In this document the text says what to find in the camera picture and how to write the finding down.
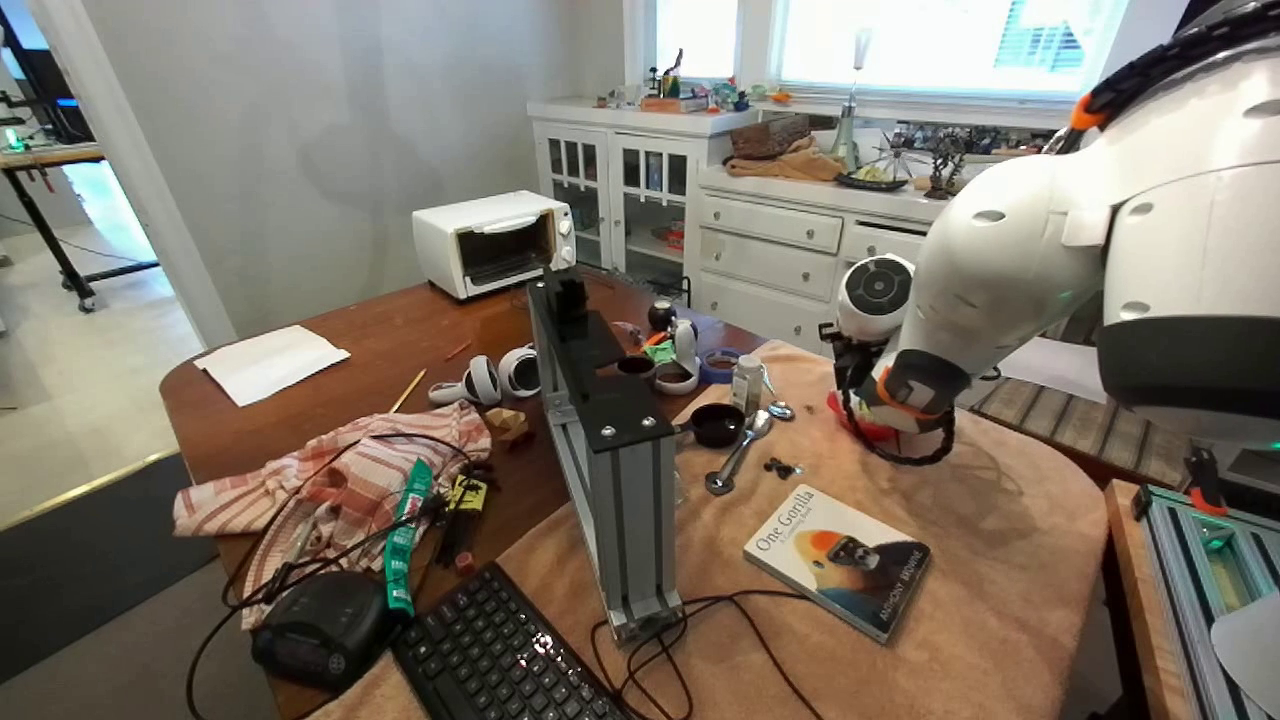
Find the beige towel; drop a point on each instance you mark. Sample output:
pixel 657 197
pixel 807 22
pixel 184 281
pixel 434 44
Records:
pixel 987 561

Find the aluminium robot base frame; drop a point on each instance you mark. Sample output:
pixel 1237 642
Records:
pixel 1215 561

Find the brown round nut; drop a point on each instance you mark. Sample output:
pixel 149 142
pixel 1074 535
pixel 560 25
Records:
pixel 505 424

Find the white paper sheet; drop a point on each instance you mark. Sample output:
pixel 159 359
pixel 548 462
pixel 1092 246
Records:
pixel 272 361

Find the paperback book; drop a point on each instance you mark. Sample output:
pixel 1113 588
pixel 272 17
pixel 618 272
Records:
pixel 841 561

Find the wooden platform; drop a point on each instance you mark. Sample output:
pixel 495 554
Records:
pixel 1134 602

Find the white toaster oven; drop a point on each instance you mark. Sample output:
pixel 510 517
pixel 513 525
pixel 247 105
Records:
pixel 486 241

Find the black cylinder cup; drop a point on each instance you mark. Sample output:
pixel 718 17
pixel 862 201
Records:
pixel 637 361

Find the white drawer dresser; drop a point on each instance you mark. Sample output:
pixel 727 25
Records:
pixel 773 263

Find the white curved plastic holder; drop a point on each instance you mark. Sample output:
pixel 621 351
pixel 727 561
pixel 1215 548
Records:
pixel 682 361

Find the metal spoon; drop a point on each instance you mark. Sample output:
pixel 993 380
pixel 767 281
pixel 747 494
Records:
pixel 739 459

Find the wooden chair striped cushion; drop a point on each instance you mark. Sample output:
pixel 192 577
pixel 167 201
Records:
pixel 1054 424

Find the black clock radio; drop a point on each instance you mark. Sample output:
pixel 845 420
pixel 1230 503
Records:
pixel 322 624

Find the green plastic tool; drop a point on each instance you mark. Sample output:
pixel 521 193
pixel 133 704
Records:
pixel 404 535

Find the yellow black tag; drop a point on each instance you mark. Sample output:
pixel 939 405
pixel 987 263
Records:
pixel 467 494

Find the white glass door cabinet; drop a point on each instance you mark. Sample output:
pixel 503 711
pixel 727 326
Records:
pixel 626 187

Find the black keyboard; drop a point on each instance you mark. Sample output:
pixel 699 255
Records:
pixel 495 655

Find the glass vase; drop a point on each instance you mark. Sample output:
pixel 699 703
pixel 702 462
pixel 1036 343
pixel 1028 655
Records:
pixel 850 125

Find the white headphones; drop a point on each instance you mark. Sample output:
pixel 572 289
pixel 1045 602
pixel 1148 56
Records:
pixel 486 377

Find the brown basket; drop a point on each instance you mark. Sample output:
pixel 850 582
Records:
pixel 783 146

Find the black sphere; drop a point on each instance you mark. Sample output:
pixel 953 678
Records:
pixel 660 317

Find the wooden desk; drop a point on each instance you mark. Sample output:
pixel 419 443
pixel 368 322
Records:
pixel 54 152

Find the black binder clip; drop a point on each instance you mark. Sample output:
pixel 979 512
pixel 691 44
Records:
pixel 776 465

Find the glass salt shaker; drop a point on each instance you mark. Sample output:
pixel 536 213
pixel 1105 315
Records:
pixel 751 386

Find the small green toy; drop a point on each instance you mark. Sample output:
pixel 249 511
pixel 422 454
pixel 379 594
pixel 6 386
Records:
pixel 660 351

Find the black measuring cup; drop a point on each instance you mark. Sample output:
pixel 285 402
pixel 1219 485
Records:
pixel 718 424

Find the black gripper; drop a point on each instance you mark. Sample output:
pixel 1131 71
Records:
pixel 845 361

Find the wooden pencil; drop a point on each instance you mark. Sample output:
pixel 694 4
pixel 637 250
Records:
pixel 408 389

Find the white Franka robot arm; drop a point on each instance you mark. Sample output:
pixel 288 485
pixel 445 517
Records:
pixel 1040 264

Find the pink striped cloth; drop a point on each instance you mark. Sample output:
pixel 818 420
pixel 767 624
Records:
pixel 362 465

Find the red bowl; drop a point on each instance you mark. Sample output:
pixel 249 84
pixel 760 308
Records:
pixel 897 443

